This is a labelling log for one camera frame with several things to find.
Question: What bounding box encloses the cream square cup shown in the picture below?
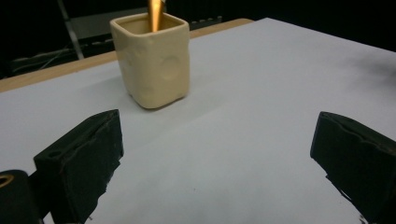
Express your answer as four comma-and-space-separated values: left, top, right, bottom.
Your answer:
109, 12, 191, 110

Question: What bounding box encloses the black makeup brush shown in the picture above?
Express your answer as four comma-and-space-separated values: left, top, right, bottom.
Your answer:
147, 0, 166, 34

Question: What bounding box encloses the white metal stand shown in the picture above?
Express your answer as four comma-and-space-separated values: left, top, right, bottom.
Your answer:
56, 0, 149, 61

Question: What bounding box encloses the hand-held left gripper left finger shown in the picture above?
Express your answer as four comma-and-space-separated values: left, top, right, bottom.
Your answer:
33, 108, 125, 224

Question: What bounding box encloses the power strip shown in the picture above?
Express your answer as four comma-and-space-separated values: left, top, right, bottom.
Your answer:
189, 15, 224, 31

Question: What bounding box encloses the bundle of dark cables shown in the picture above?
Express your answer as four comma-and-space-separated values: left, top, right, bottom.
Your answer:
8, 45, 78, 76

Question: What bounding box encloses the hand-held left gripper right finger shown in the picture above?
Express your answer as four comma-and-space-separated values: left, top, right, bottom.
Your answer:
309, 111, 396, 224

